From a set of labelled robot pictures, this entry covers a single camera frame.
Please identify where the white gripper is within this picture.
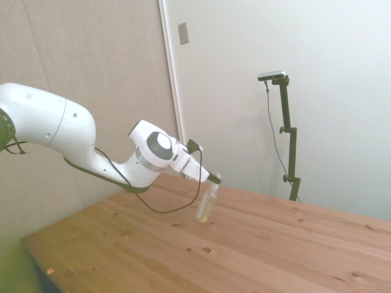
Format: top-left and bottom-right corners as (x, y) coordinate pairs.
(181, 154), (222, 185)

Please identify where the clear sanitizer pump bottle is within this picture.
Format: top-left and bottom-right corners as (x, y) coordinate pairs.
(194, 172), (222, 224)

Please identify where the black camera stand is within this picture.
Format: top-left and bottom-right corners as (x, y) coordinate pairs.
(271, 75), (302, 202)

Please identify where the white vertical wall trim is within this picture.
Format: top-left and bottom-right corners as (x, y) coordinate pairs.
(158, 0), (191, 179)

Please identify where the silver exterior camera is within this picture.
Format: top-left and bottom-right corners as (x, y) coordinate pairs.
(257, 70), (287, 82)

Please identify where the grey wall plate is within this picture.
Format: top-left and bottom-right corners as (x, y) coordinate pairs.
(178, 21), (189, 46)

